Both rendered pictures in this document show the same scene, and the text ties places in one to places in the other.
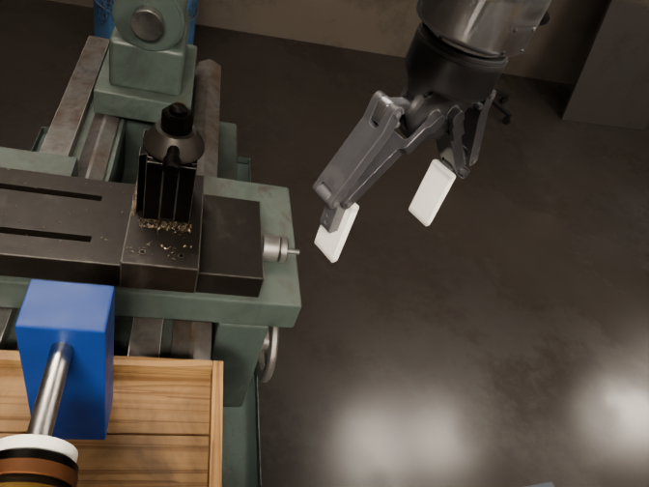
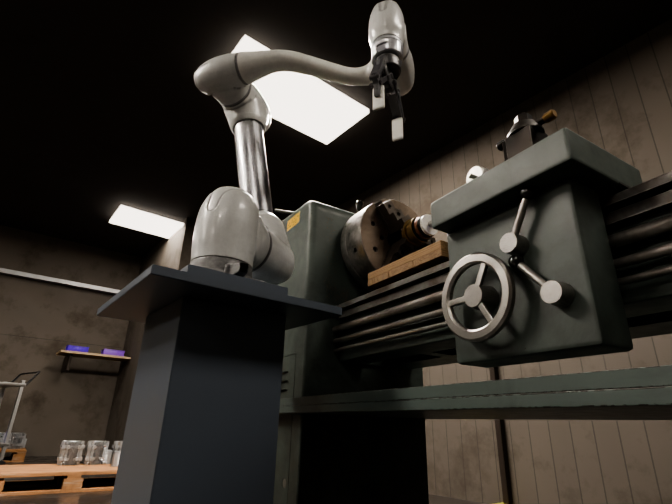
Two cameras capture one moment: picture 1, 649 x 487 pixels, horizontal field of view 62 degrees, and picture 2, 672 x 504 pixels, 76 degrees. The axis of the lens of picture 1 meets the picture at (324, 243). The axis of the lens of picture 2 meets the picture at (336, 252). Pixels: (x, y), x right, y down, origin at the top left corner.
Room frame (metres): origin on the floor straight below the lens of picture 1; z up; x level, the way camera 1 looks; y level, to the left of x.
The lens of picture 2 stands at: (1.32, -0.32, 0.49)
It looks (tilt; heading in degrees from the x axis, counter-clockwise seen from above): 22 degrees up; 171
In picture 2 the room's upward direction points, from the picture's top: 2 degrees clockwise
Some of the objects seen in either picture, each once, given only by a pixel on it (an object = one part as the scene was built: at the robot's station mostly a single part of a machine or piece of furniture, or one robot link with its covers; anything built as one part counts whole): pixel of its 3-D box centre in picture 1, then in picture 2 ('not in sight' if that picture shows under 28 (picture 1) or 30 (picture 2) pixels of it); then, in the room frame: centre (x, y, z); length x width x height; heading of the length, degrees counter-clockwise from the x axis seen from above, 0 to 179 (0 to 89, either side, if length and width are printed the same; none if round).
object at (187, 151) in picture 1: (175, 136); (525, 131); (0.59, 0.24, 1.13); 0.08 x 0.08 x 0.03
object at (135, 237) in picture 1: (165, 226); not in sight; (0.56, 0.23, 1.00); 0.20 x 0.10 x 0.05; 21
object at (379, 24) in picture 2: not in sight; (387, 31); (0.43, -0.04, 1.57); 0.13 x 0.11 x 0.16; 151
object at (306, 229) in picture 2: not in sight; (326, 279); (-0.38, -0.08, 1.06); 0.59 x 0.48 x 0.39; 21
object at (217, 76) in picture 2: not in sight; (221, 77); (0.15, -0.53, 1.56); 0.18 x 0.14 x 0.13; 61
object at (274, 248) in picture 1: (280, 248); (477, 177); (0.65, 0.06, 0.95); 0.07 x 0.04 x 0.04; 111
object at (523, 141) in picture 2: (167, 177); (528, 156); (0.58, 0.24, 1.07); 0.07 x 0.07 x 0.10; 21
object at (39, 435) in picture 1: (48, 397); (442, 218); (0.22, 0.18, 1.08); 0.13 x 0.07 x 0.07; 21
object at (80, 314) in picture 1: (71, 367); not in sight; (0.30, 0.21, 1.00); 0.08 x 0.06 x 0.23; 111
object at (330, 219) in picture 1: (327, 209); not in sight; (0.37, 0.01, 1.28); 0.03 x 0.01 x 0.05; 142
